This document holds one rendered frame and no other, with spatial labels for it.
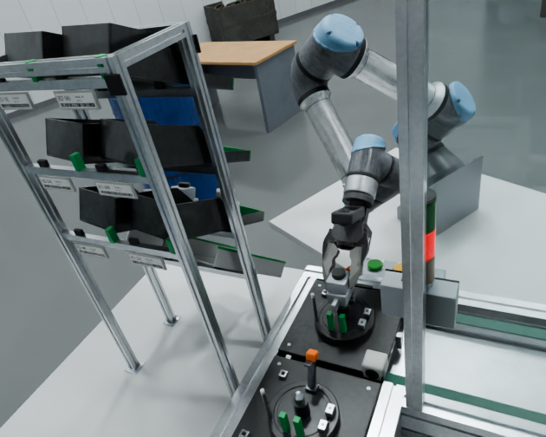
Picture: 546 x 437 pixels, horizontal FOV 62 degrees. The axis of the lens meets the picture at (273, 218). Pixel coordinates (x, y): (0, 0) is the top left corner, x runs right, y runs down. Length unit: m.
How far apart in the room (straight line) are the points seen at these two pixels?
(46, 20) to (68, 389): 6.88
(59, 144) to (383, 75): 0.82
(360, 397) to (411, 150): 0.55
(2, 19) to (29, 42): 6.87
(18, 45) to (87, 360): 0.84
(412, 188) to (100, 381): 0.99
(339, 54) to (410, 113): 0.67
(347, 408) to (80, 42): 0.80
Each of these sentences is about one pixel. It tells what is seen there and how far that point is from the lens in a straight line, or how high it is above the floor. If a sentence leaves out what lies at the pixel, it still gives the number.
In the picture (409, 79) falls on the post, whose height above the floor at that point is 1.60.
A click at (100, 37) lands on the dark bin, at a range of 0.77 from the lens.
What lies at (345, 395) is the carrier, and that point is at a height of 0.97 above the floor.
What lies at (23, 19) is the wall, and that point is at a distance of 7.81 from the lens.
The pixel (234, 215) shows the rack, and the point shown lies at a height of 1.28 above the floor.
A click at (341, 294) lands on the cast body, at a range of 1.00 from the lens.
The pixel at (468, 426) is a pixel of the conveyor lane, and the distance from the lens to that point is 0.97.
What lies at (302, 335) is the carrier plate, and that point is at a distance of 1.08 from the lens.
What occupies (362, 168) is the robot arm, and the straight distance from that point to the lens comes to 1.06.
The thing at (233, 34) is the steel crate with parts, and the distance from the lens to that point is 8.03.
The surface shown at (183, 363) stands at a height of 0.86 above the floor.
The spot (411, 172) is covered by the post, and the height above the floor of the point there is 1.48.
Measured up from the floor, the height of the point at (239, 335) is 0.86.
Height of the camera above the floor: 1.78
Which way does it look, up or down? 33 degrees down
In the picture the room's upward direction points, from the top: 12 degrees counter-clockwise
